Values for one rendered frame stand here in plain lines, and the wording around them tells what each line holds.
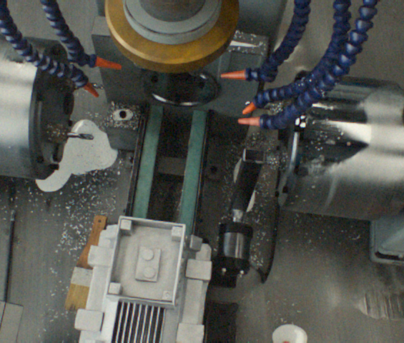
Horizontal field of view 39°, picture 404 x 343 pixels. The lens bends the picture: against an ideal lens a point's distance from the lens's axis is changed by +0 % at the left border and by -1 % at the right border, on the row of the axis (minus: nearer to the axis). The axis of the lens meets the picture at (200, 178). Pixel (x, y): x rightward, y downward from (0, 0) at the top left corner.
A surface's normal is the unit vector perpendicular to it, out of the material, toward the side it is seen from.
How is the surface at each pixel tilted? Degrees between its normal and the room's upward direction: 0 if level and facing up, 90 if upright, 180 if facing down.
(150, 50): 0
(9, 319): 54
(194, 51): 0
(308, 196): 69
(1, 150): 62
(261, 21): 90
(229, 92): 90
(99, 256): 0
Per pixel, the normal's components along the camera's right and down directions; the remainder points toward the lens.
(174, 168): 0.04, -0.35
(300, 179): -0.07, 0.55
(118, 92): -0.11, 0.93
